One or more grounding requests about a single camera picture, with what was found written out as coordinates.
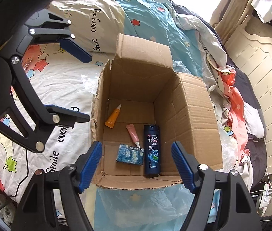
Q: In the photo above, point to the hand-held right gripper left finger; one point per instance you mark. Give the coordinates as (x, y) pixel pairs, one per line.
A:
(89, 170)

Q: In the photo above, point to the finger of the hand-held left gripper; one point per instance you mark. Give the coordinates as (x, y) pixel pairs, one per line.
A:
(76, 50)
(65, 112)

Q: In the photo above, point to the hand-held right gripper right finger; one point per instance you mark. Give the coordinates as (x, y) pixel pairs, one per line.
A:
(183, 170)

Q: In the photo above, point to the brown cardboard box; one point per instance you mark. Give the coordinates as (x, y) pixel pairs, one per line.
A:
(193, 115)

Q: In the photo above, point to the dark blue shampoo bottle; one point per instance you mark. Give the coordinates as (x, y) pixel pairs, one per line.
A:
(152, 149)

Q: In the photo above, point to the white printed bed sheet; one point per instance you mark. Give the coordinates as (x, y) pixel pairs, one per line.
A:
(61, 12)

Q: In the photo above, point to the small blue swirl-print box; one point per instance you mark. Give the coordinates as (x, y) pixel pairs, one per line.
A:
(129, 154)

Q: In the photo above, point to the orange tube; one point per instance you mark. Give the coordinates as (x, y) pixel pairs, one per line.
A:
(112, 119)

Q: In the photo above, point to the pink tube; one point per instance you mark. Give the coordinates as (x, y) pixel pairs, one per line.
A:
(132, 132)

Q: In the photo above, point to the white power strip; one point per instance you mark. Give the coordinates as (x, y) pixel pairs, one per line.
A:
(265, 195)

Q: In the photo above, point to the dark grey blanket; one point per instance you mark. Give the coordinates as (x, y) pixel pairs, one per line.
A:
(252, 93)

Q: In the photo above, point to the cream carved headboard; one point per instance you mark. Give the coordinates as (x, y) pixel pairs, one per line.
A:
(266, 60)

